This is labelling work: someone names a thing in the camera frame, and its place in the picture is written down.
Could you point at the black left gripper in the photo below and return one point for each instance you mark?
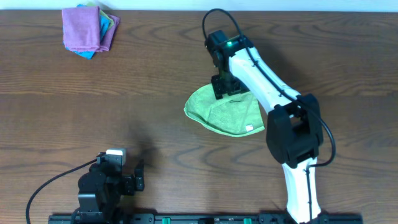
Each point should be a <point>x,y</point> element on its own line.
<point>130,180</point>

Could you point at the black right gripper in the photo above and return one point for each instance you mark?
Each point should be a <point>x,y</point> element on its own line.
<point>219,89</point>

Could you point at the green microfiber cloth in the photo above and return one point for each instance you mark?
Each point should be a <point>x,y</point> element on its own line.
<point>235,116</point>

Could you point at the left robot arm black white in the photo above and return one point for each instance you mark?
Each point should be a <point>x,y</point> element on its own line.
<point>101,189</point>

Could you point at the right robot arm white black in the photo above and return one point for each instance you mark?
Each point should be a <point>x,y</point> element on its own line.
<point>294,134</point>

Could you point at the folded purple cloth underneath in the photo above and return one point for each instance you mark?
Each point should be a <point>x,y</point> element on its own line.
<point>106,42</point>

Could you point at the folded blue cloth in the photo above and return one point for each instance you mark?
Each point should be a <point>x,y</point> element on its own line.
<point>105,26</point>

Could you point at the folded yellow-green cloth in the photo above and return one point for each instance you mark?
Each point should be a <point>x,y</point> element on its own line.
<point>102,13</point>

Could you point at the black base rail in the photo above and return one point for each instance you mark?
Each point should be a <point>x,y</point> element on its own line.
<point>262,218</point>

